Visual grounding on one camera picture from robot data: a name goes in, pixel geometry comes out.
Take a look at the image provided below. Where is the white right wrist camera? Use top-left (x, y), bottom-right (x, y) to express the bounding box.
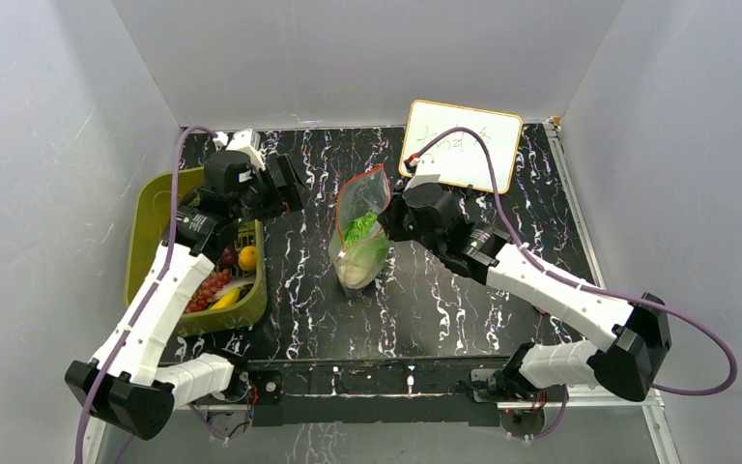
top-left (405, 154), bottom-right (441, 190)

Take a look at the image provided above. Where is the yellow banana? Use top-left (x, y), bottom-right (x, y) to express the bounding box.
top-left (209, 286), bottom-right (242, 310)

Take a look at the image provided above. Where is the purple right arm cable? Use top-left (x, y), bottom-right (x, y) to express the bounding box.
top-left (412, 127), bottom-right (739, 397)

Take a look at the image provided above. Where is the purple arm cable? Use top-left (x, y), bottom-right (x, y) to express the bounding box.
top-left (73, 125), bottom-right (218, 464)
top-left (412, 127), bottom-right (739, 397)

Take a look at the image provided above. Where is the white board orange frame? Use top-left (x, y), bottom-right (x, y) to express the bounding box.
top-left (397, 100), bottom-right (524, 194)

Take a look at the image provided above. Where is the orange tangerine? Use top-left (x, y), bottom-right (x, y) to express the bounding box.
top-left (238, 246), bottom-right (258, 274)

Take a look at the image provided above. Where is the green lettuce head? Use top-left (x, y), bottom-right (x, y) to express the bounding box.
top-left (335, 212), bottom-right (390, 289)

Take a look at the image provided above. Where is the clear zip top bag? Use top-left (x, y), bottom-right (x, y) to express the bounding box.
top-left (328, 164), bottom-right (391, 293)

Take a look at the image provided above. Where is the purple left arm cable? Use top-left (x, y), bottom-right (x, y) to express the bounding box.
top-left (73, 125), bottom-right (218, 464)

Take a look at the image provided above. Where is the olive green plastic basket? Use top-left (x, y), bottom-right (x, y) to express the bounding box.
top-left (125, 172), bottom-right (268, 337)

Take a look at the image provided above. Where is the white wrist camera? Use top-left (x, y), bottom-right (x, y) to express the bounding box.
top-left (213, 129), bottom-right (266, 170)
top-left (405, 154), bottom-right (441, 190)

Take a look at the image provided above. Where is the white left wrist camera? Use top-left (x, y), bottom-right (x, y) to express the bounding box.
top-left (213, 129), bottom-right (266, 170)

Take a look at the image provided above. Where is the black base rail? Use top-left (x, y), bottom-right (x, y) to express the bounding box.
top-left (89, 355), bottom-right (577, 429)

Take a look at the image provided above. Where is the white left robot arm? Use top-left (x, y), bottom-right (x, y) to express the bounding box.
top-left (65, 149), bottom-right (305, 440)

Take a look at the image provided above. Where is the red grape bunch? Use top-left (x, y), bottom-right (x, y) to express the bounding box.
top-left (184, 269), bottom-right (232, 314)

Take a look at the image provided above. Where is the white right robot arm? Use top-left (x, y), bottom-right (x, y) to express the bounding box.
top-left (378, 184), bottom-right (671, 402)

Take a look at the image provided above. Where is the dark red plum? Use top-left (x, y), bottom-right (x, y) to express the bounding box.
top-left (217, 245), bottom-right (239, 270)

